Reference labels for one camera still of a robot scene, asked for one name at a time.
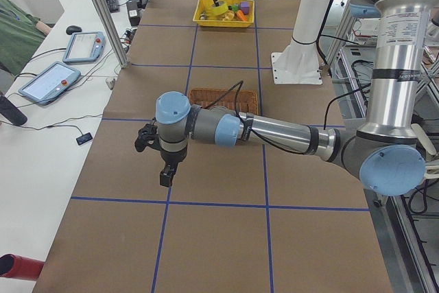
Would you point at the aluminium frame post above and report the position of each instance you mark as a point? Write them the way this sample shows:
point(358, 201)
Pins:
point(111, 32)

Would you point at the black computer mouse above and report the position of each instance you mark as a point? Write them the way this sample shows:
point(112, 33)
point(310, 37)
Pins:
point(73, 29)

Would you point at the orange toy carrot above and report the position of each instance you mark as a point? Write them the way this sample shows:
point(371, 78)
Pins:
point(241, 16)

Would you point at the black cylinder handle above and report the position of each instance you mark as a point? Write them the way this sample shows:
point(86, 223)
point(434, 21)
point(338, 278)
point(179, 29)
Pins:
point(11, 112)

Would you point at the far teach pendant tablet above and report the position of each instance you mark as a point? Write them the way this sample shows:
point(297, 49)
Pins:
point(84, 47)

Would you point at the yellow plastic basket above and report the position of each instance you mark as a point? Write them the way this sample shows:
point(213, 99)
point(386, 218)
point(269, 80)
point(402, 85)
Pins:
point(200, 17)

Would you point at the wrist black camera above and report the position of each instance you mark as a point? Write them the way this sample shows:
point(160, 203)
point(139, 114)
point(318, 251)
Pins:
point(147, 138)

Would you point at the yellow tape roll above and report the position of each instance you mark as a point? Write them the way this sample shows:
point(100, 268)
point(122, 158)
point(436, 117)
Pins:
point(214, 11)

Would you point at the brown wicker basket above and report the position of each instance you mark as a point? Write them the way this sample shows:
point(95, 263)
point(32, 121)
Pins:
point(247, 101)

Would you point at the person in green shirt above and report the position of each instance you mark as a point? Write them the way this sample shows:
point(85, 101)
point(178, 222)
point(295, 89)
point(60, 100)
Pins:
point(21, 35)

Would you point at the teach pendant tablet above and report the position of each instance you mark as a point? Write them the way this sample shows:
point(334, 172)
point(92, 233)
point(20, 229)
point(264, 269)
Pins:
point(84, 47)
point(47, 86)

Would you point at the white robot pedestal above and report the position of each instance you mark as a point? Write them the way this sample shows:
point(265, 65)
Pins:
point(298, 63)

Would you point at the red cylinder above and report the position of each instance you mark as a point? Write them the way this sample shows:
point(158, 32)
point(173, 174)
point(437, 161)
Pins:
point(19, 267)

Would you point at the toy croissant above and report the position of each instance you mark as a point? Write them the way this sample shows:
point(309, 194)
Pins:
point(228, 16)

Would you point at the small black usb device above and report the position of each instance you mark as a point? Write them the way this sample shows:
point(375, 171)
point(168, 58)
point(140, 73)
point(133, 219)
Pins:
point(84, 138)

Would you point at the near teach pendant tablet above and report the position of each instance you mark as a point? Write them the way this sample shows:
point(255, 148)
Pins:
point(47, 86)

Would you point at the purple foam block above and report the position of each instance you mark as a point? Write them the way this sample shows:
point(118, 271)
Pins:
point(245, 7)

